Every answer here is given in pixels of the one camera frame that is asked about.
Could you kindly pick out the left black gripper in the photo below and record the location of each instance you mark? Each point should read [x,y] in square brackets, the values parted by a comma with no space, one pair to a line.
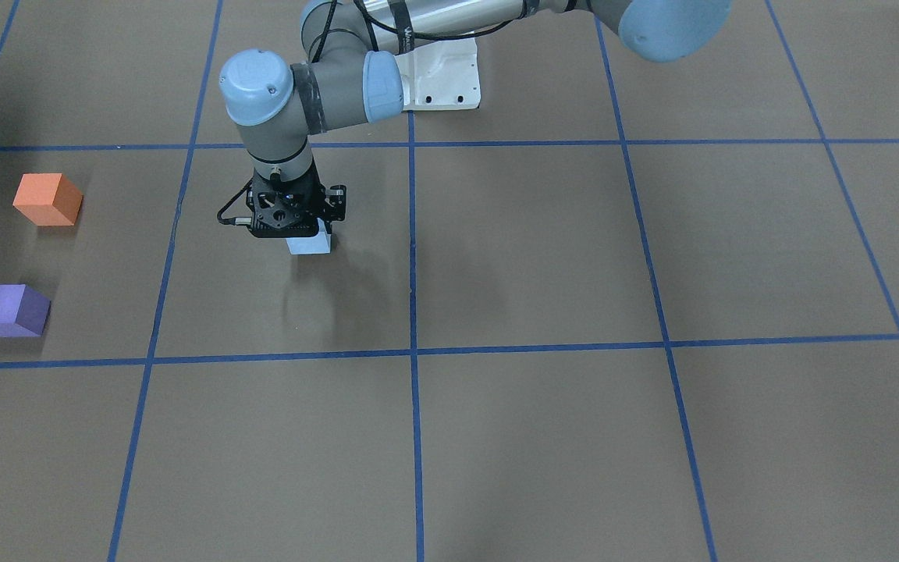
[334,202]

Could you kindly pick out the purple foam block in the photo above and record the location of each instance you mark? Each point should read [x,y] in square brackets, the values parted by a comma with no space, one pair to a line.
[23,311]

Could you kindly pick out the light blue foam block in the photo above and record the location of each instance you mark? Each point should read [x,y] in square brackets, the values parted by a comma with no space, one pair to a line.
[321,243]

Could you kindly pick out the orange foam block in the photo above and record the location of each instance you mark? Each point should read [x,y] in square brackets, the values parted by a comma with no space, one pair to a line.
[48,199]

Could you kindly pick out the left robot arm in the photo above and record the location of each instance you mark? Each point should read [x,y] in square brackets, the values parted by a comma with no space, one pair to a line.
[351,78]

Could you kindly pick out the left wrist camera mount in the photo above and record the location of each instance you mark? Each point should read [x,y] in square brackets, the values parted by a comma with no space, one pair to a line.
[334,203]

